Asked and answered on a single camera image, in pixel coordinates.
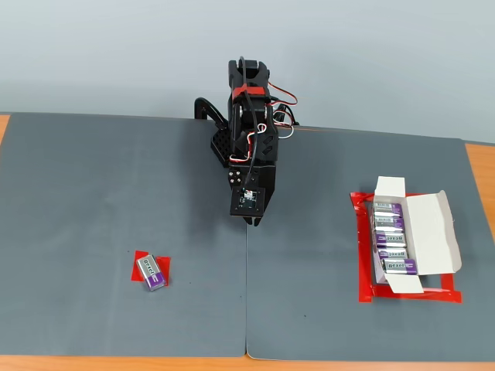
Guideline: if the black table clamp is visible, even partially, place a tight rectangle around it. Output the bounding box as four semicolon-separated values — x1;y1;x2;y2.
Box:
193;97;227;131

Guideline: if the red tape band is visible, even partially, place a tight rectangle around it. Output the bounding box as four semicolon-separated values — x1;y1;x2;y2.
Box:
231;87;271;100

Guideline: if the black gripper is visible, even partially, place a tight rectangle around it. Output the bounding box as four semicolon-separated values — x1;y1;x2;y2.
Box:
226;121;280;227

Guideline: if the black power cable bundle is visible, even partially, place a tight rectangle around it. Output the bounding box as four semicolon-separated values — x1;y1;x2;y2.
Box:
271;100;301;128

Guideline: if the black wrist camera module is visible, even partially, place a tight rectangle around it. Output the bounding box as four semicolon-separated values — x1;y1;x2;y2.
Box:
230;186;268;217

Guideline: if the white cardboard battery box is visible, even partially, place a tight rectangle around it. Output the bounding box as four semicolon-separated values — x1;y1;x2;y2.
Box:
371;175;463;294

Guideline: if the purple silver Bexel battery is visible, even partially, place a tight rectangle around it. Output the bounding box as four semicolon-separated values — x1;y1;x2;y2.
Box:
373;201;404;218
381;258;418;276
135;254;168;292
377;248;409;261
374;216;405;233
374;230;408;250

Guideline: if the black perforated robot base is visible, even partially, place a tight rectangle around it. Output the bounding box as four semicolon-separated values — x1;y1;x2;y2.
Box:
208;125;234;168

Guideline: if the small red tape patch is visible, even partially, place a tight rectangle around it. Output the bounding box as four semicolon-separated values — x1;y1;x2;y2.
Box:
130;250;172;287

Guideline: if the red white black servo wire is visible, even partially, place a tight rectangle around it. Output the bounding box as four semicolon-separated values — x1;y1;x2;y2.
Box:
268;80;299;108
227;123;268;164

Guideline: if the red tape frame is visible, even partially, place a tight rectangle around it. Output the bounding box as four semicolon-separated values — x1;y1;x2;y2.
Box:
350;190;464;305

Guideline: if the grey table mat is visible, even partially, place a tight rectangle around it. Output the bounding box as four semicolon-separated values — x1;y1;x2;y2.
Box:
245;125;495;362
0;111;248;357

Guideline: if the black camera cable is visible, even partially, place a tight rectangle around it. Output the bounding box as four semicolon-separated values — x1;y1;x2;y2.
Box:
238;56;259;190

